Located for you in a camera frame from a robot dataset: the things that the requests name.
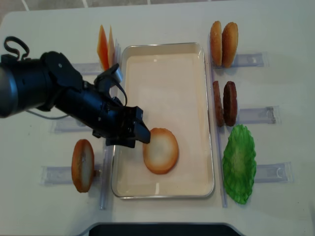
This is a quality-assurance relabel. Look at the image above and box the black base panel bottom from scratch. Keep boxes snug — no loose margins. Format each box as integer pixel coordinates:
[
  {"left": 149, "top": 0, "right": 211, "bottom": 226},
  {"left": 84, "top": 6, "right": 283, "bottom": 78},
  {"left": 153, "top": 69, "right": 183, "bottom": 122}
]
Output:
[{"left": 80, "top": 223, "right": 243, "bottom": 236}]

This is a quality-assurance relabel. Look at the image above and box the white rectangular metal tray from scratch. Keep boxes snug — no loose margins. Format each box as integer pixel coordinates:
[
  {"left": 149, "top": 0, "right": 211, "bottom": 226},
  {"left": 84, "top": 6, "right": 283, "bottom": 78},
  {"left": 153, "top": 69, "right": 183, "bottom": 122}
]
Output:
[{"left": 111, "top": 43, "right": 215, "bottom": 199}]

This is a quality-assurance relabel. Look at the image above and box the golden bun slice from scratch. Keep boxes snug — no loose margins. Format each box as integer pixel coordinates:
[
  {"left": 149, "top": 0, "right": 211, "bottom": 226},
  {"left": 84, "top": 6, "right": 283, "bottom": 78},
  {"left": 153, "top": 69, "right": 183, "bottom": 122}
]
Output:
[
  {"left": 210, "top": 21, "right": 222, "bottom": 66},
  {"left": 222, "top": 22, "right": 238, "bottom": 68}
]

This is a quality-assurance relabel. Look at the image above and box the golden bun slice left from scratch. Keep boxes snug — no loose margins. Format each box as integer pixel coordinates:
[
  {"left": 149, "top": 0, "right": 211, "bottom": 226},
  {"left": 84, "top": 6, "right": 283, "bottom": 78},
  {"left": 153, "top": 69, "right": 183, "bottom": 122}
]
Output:
[{"left": 210, "top": 21, "right": 222, "bottom": 66}]

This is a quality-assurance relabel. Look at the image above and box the orange cheese slice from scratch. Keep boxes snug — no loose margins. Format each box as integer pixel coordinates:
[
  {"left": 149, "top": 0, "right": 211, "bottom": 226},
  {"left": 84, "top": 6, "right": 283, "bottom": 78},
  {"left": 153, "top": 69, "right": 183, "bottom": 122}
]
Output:
[{"left": 97, "top": 25, "right": 109, "bottom": 71}]

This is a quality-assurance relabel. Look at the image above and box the green lettuce leaf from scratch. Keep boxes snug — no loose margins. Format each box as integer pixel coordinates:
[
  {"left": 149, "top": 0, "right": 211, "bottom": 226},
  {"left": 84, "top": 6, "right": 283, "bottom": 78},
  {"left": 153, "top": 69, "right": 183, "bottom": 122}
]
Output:
[{"left": 222, "top": 124, "right": 256, "bottom": 205}]

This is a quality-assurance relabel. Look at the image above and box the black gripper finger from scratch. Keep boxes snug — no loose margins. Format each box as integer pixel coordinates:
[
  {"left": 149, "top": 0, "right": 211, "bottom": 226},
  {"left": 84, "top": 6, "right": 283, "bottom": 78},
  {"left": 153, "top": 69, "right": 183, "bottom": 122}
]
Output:
[{"left": 134, "top": 122, "right": 151, "bottom": 144}]

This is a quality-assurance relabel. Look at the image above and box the brown meat patty left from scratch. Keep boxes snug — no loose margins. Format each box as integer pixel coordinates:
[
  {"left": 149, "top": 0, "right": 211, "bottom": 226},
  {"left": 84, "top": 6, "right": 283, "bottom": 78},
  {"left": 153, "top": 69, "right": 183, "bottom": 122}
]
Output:
[{"left": 213, "top": 81, "right": 224, "bottom": 127}]

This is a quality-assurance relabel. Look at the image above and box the dark brown meat patty right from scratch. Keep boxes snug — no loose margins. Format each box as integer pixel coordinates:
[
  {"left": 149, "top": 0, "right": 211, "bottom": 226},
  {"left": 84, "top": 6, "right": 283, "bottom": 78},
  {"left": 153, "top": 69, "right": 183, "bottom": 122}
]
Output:
[{"left": 223, "top": 81, "right": 238, "bottom": 126}]

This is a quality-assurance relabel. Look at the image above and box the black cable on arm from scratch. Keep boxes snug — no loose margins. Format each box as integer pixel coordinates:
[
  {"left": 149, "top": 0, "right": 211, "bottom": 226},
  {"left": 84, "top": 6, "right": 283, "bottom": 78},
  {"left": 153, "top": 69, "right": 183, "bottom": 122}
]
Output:
[{"left": 3, "top": 36, "right": 30, "bottom": 61}]

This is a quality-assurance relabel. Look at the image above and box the pale yellow cheese slice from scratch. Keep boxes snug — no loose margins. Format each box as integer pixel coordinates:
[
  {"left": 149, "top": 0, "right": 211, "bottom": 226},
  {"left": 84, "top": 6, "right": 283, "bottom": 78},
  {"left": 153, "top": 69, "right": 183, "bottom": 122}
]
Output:
[{"left": 108, "top": 27, "right": 115, "bottom": 67}]

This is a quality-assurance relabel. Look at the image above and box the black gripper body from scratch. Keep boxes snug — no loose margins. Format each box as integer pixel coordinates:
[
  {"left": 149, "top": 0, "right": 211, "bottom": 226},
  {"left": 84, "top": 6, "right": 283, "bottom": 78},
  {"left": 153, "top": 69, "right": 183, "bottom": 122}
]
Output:
[{"left": 93, "top": 97, "right": 144, "bottom": 148}]

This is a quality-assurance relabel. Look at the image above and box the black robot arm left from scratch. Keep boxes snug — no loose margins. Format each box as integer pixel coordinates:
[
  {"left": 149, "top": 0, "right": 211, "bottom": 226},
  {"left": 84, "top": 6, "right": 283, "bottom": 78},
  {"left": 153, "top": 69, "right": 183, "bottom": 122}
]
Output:
[{"left": 0, "top": 52, "right": 151, "bottom": 148}]

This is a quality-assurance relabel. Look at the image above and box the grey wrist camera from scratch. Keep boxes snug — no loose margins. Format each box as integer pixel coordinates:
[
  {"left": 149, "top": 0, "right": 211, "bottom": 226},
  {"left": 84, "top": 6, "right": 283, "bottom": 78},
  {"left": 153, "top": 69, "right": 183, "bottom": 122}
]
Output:
[{"left": 94, "top": 63, "right": 126, "bottom": 95}]

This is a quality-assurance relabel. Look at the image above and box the golden bun slice right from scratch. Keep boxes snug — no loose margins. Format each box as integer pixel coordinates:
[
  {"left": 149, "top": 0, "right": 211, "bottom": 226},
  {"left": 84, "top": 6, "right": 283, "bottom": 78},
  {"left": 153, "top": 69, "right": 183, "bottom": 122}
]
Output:
[{"left": 222, "top": 22, "right": 238, "bottom": 68}]

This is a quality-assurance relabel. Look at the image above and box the toasted bread slice white face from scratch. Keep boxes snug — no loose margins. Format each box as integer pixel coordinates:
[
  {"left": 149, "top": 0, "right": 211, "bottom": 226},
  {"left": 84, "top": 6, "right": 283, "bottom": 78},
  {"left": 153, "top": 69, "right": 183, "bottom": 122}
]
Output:
[{"left": 143, "top": 128, "right": 179, "bottom": 175}]

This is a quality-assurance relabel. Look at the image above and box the brown bread slice outer left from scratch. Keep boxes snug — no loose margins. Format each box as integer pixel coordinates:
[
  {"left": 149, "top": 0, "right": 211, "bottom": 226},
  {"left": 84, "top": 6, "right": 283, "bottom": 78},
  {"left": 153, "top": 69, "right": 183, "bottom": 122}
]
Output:
[{"left": 71, "top": 139, "right": 95, "bottom": 193}]

